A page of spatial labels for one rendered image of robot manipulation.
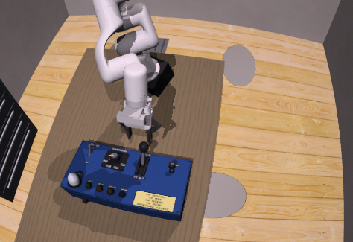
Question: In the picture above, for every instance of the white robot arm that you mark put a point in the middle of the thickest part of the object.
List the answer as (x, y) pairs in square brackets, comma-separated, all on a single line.
[(113, 17)]

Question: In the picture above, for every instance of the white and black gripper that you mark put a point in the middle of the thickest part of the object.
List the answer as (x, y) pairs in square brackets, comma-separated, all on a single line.
[(148, 111)]

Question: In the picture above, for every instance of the blue control panel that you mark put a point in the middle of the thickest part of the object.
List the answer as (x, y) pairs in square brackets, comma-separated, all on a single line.
[(139, 184)]

